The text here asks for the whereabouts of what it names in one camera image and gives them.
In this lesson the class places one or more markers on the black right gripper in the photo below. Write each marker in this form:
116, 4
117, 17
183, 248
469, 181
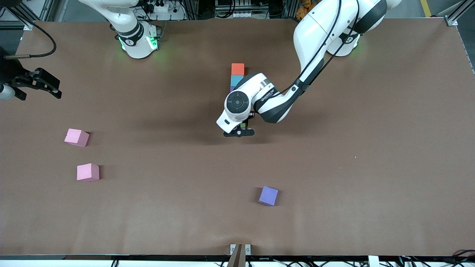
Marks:
12, 72

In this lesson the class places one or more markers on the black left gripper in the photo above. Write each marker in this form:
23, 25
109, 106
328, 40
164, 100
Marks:
246, 121

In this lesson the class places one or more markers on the orange foam block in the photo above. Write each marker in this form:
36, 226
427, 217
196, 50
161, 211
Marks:
238, 69

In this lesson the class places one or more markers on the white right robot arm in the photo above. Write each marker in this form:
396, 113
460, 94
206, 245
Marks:
130, 26

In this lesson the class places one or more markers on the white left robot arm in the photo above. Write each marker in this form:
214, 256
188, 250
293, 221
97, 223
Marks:
267, 104

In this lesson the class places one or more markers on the teal foam block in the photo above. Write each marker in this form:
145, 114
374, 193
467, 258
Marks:
236, 80

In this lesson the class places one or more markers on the light pink foam block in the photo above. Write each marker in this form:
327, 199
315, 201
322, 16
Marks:
88, 172
77, 137

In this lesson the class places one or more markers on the brown table cover mat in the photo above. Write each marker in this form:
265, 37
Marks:
334, 167

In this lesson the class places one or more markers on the orange background object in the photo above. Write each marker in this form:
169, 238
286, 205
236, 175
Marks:
306, 9

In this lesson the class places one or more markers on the white power strip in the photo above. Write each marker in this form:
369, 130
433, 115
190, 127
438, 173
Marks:
159, 7

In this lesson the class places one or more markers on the white tag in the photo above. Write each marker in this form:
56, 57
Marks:
373, 261

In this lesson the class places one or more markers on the aluminium frame strut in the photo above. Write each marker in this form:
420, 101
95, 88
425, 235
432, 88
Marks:
453, 20
22, 16

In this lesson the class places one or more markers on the metal clamp bracket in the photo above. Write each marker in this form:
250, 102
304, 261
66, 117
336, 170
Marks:
232, 248

